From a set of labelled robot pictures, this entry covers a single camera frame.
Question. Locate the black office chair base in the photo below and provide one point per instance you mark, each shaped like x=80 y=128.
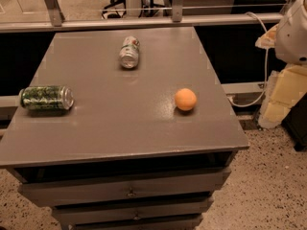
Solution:
x=131 y=8

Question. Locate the silver green 7up can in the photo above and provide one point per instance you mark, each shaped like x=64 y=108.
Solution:
x=129 y=53

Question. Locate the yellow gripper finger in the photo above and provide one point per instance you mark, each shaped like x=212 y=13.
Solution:
x=267 y=40
x=284 y=90

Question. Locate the grey metal railing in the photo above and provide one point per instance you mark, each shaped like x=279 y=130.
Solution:
x=85 y=15

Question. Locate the orange fruit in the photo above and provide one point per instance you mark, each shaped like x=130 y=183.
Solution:
x=185 y=99

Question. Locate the grey drawer cabinet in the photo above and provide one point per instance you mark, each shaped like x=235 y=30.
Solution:
x=125 y=157

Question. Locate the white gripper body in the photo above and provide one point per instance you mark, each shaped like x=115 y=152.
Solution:
x=293 y=35

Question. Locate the dark green soda can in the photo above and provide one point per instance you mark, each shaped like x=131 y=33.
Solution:
x=52 y=97

